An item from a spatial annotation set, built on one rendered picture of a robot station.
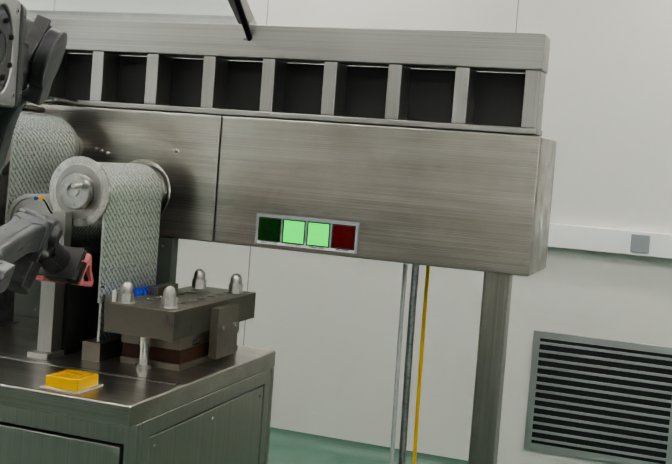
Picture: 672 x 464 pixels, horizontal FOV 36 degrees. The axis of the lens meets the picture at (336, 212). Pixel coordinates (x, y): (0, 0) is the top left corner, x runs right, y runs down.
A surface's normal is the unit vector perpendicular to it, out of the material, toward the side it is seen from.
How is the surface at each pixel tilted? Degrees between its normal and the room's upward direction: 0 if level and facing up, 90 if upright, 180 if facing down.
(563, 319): 90
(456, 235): 90
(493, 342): 90
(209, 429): 90
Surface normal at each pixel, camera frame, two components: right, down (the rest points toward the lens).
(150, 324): -0.33, 0.03
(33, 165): 0.94, 0.12
